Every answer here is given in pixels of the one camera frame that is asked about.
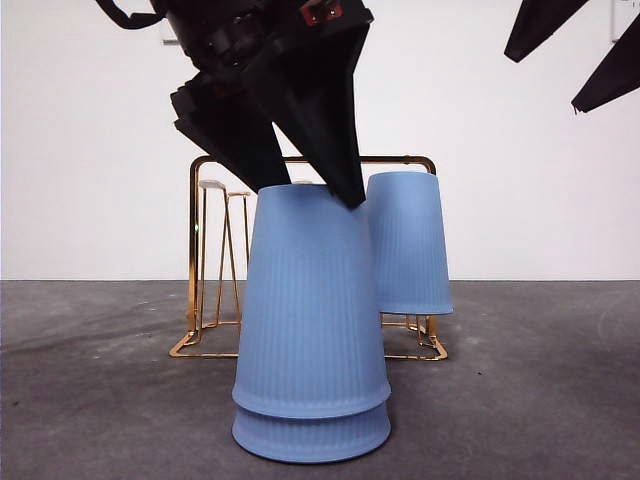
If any blue ribbed plastic cup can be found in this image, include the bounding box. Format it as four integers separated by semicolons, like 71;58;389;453
230;394;393;464
364;172;454;317
231;183;392;420

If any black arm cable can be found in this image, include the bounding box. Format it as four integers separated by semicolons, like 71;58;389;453
96;0;169;30

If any gold wire cup holder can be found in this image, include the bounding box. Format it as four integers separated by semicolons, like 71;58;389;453
168;154;449;362

